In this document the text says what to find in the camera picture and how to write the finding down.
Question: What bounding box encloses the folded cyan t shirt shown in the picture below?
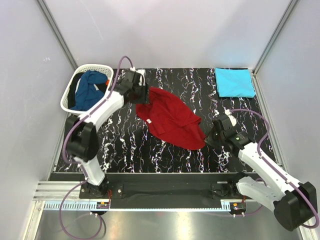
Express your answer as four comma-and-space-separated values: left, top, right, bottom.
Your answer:
215, 68, 256, 98

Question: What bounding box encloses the blue t shirt in basket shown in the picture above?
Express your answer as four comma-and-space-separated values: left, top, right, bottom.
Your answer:
70, 70, 108, 112

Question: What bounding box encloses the white perforated laundry basket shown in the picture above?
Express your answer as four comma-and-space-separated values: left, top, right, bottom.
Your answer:
60, 64, 114, 115

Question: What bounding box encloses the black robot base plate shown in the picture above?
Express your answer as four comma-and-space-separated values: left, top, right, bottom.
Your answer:
79, 172, 247, 200

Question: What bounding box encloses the red t shirt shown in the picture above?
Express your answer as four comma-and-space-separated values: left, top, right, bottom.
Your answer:
135, 87, 206, 151

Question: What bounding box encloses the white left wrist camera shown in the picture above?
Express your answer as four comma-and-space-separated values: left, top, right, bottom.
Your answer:
130, 67, 146, 86

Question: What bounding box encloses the aluminium rail with connectors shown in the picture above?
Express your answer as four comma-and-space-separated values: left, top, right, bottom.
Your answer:
43, 200, 247, 216

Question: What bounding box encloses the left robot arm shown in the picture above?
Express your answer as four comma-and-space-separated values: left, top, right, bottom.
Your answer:
62, 68, 149, 186

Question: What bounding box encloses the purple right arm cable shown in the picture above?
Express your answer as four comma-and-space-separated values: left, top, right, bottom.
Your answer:
207, 108, 318, 229

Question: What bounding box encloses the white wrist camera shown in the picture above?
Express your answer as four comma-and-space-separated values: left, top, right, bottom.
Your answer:
225, 112, 237, 127
130, 67, 146, 86

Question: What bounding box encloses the black garment in basket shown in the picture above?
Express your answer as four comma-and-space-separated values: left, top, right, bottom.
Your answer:
67, 72, 84, 109

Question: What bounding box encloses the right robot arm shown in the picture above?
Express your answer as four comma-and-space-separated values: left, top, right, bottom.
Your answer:
205, 113, 320, 232

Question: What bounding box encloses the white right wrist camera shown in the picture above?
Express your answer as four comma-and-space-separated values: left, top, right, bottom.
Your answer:
225, 112, 237, 127

